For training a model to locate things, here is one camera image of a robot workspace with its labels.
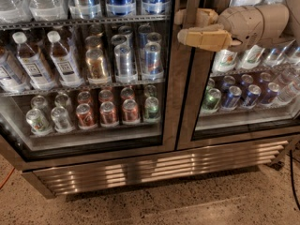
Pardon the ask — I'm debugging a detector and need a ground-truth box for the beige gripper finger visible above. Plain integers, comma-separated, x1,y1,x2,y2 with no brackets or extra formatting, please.
174,8,218,27
177,23,242,52

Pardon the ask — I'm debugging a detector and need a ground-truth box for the glass fridge door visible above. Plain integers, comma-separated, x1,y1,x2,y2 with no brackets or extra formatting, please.
178,0,300,149
0,0,207,171

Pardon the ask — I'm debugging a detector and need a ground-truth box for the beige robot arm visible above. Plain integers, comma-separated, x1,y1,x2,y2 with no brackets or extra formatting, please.
177,0,300,53

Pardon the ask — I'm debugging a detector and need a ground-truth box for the steel fridge vent grille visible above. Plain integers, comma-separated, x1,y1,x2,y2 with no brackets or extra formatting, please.
22,139,289,198

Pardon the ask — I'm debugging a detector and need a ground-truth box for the white tall can right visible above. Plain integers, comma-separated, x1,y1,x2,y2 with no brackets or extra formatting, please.
212,50,237,73

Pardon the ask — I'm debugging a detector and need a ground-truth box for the blue can right compartment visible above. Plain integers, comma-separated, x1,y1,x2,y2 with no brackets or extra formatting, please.
221,85,242,111

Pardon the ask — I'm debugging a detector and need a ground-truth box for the green can right compartment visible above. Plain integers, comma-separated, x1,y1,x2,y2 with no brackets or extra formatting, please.
201,88,221,113

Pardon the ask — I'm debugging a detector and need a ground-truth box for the blue silver energy can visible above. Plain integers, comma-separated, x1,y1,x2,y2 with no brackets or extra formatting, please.
142,42,164,81

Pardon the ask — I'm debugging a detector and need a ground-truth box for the silver drink can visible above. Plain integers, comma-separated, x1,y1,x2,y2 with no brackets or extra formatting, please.
114,44,138,83

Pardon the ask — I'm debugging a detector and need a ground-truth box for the green soda can left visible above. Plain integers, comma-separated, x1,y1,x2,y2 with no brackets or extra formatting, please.
143,97,160,123

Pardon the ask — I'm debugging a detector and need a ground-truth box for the red soda can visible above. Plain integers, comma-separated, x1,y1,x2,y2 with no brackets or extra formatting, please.
122,99,141,125
99,101,119,128
76,103,98,129

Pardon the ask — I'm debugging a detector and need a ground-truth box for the gold drink can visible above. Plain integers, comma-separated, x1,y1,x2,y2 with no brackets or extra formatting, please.
85,49,112,84

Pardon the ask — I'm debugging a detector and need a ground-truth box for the tea bottle white cap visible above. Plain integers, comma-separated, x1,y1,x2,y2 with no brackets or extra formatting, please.
12,32,56,90
47,31,83,87

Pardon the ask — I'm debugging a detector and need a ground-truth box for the clear water bottle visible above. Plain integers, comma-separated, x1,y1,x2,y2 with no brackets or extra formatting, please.
29,0,68,22

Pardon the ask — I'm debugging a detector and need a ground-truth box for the silver soda can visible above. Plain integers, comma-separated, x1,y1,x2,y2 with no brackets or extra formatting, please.
51,107,75,133

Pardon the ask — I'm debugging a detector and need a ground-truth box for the white green soda can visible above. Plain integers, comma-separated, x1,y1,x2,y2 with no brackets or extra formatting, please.
26,108,53,136

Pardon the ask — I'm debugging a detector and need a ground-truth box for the black floor cable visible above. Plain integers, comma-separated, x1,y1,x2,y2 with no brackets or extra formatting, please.
289,149,300,212

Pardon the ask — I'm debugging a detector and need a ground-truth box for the orange floor cable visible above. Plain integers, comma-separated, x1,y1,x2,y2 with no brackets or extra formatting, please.
0,166,17,190

